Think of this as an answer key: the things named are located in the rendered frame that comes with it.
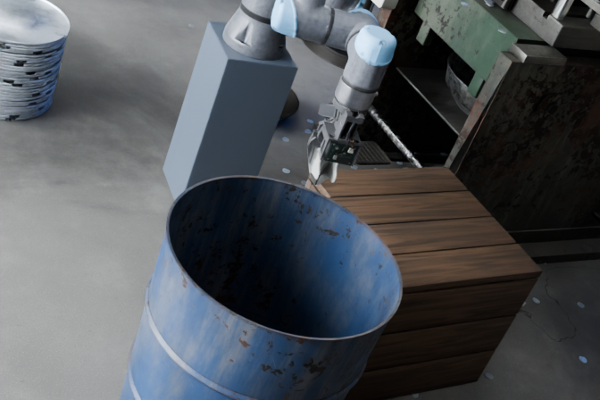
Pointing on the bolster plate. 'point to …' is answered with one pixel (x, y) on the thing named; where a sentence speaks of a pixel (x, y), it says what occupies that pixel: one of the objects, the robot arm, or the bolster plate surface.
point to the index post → (565, 0)
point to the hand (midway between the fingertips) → (316, 177)
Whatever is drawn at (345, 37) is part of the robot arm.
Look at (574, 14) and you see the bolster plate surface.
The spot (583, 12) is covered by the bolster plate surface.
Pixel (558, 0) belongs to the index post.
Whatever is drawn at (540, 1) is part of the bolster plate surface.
